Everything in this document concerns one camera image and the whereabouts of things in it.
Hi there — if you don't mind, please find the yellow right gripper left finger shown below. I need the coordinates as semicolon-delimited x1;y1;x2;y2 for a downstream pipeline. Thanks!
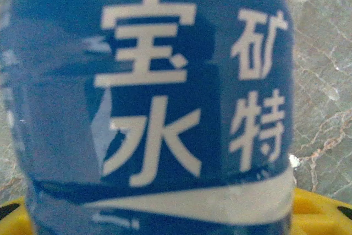
0;195;39;235

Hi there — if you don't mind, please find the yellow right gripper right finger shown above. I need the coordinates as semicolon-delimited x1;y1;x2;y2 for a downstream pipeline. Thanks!
290;187;352;235

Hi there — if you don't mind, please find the blue label white print bottle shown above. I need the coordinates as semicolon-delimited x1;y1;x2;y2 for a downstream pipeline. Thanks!
0;0;296;235

